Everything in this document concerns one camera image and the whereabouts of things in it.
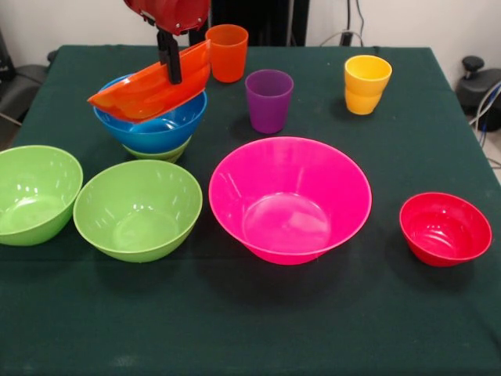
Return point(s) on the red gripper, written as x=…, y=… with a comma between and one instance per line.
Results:
x=176, y=15

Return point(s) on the orange plastic bowl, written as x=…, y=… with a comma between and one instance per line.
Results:
x=148, y=94

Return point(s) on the blue plastic bowl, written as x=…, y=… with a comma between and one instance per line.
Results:
x=172, y=125

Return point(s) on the large green plastic bowl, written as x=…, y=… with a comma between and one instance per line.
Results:
x=35, y=196
x=137, y=219

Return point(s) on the pink plastic bowl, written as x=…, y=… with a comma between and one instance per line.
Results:
x=289, y=203

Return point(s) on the orange plastic cup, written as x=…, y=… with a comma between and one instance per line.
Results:
x=231, y=58

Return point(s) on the small green plastic bowl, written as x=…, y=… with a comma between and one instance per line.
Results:
x=164, y=154

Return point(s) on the purple plastic cup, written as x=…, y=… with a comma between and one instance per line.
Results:
x=268, y=102

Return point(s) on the black office chair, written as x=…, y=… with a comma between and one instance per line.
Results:
x=23, y=86

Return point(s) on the black power plug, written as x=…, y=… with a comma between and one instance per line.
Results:
x=346, y=38

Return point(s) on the yellow plastic cup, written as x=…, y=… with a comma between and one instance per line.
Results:
x=363, y=103
x=368, y=74

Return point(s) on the dark green tablecloth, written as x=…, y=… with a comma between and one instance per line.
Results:
x=274, y=325

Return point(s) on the black equipment base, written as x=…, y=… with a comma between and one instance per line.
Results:
x=475, y=88

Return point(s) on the small red plastic bowl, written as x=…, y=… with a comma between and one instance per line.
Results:
x=444, y=231

